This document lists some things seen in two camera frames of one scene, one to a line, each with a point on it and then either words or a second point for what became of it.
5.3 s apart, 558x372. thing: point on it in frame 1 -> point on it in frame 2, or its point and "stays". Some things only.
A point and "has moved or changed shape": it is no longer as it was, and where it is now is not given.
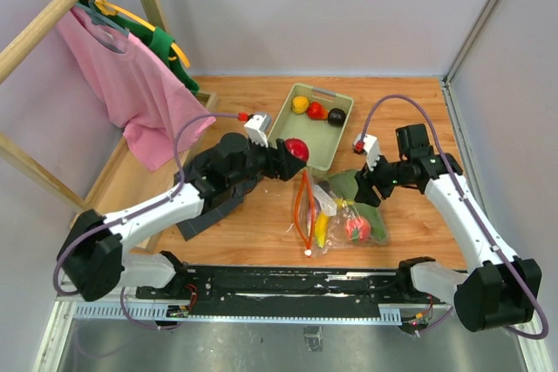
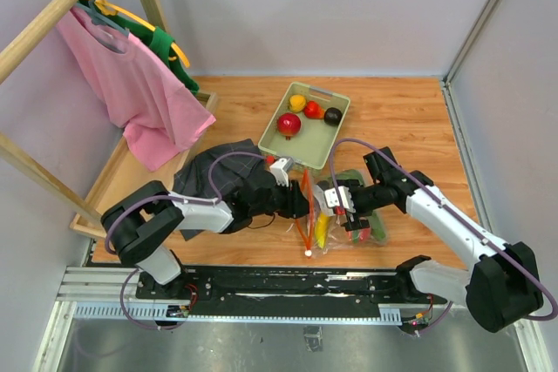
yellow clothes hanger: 110,9 stays
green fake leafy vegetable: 343,185 stays
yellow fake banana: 322,228 stays
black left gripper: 281,164 -> 297,205
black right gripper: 365,192 -> 357,223
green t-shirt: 160,42 stays
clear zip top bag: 327,216 stays
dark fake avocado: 336,117 has moved or changed shape
